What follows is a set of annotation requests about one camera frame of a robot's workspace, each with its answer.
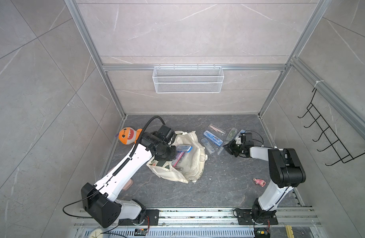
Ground clear green stationery case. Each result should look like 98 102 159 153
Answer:
226 128 238 142

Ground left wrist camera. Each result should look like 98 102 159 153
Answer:
155 125 176 144

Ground blue clear pencil case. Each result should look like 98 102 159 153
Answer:
203 131 223 146

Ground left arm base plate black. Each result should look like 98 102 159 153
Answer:
119 209 160 226

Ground white round clock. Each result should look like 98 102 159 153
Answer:
88 228 107 238

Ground white wire mesh basket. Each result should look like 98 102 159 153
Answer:
152 66 224 94

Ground orange plush fish toy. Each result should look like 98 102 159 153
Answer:
117 127 142 145

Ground clear plastic ruler case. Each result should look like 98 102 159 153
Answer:
201 138 215 154

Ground small blue clear case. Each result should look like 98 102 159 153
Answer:
176 144 192 153

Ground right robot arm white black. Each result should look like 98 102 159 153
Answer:
224 139 306 213

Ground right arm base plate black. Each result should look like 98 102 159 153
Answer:
233 208 279 225

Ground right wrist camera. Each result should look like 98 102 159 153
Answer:
236 132 254 146

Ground clear case pink compass set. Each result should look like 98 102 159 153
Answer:
209 124 226 135

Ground blue clear compass case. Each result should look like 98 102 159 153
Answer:
234 130 246 139

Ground pink clear stationery case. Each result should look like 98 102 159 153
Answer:
171 152 185 167

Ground cream canvas tote bag leaves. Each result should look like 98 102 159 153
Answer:
146 131 208 183

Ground small pink toy figure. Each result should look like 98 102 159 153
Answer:
253 178 266 187

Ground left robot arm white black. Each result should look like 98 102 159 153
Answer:
79 116 176 228

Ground black wire hook rack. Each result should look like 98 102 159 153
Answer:
297 89 365 167

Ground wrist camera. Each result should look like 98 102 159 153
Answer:
236 132 254 146
155 125 176 144

